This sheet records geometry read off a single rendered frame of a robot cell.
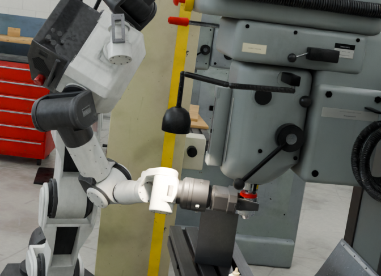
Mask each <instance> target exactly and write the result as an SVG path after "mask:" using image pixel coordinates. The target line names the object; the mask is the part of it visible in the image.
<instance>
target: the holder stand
mask: <svg viewBox="0 0 381 276"><path fill-rule="evenodd" d="M238 217H239V214H238V211H237V210H236V212H235V215H228V214H226V213H225V212H221V211H214V210H211V209H210V207H208V208H206V211H205V213H204V212H201V216H200V224H199V229H198V236H197V245H196V252H195V258H194V262H195V263H198V264H206V265H213V266H221V267H229V268H230V267H231V263H232V255H233V251H234V244H235V236H236V229H237V225H238Z"/></svg>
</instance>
